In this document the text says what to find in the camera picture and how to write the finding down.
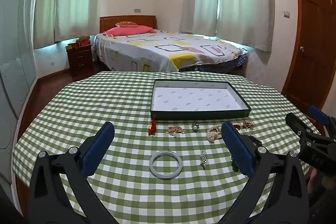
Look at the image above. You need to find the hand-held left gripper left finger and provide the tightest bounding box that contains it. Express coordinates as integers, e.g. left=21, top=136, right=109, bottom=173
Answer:
left=28, top=121, right=124, bottom=224

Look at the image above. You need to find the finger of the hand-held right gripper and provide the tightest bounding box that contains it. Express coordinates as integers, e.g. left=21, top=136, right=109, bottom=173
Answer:
left=286, top=112, right=323, bottom=146
left=308, top=105, right=336, bottom=132

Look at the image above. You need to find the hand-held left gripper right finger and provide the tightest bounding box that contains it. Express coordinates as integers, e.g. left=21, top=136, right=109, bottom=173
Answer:
left=221, top=121, right=310, bottom=224

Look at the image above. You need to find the black cord necklace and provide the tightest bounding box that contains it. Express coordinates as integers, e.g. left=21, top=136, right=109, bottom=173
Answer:
left=230, top=156, right=240, bottom=173

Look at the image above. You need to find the dark red bead bracelet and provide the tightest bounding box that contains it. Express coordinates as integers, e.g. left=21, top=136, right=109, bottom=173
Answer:
left=248, top=135, right=264, bottom=147

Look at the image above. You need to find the red and gold charm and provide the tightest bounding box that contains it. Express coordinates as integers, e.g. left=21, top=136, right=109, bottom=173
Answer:
left=234, top=120, right=257, bottom=131

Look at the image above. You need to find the pearl necklace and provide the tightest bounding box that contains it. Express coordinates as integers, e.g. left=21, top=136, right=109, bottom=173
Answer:
left=206, top=125, right=224, bottom=144

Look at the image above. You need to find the white jade bangle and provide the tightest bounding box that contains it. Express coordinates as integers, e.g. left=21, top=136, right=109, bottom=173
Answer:
left=149, top=151, right=182, bottom=179

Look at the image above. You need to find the red knot charm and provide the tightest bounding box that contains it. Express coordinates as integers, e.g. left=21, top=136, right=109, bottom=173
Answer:
left=147, top=114, right=158, bottom=136

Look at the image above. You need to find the gold chain necklace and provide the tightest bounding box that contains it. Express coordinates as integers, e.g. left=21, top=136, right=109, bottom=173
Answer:
left=166, top=125, right=186, bottom=137

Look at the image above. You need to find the green tray with white lining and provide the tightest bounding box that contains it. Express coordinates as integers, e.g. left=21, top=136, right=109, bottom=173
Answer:
left=150, top=79, right=252, bottom=121

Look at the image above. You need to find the silver brooch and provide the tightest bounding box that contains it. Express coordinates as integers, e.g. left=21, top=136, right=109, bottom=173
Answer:
left=199, top=151, right=208, bottom=170

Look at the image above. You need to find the green checkered tablecloth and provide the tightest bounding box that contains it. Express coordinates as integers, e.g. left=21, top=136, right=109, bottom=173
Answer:
left=12, top=71, right=323, bottom=224

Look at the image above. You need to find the wooden door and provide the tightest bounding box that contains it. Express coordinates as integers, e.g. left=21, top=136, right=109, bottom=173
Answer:
left=281, top=0, right=336, bottom=119

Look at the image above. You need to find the dark wooden nightstand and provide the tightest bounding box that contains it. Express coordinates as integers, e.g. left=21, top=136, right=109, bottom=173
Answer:
left=66, top=43, right=94, bottom=77

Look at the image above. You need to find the patterned bedspread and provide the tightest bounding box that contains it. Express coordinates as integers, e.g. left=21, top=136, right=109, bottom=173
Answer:
left=94, top=29, right=248, bottom=73

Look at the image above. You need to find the pink pillow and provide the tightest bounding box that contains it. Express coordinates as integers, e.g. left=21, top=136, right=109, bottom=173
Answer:
left=103, top=25, right=153, bottom=37

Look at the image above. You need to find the glass wardrobe door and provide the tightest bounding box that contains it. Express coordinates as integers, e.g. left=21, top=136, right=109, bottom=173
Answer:
left=0, top=0, right=37, bottom=188

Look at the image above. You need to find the wooden bed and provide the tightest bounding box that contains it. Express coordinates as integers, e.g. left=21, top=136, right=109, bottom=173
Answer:
left=94, top=15, right=248, bottom=73

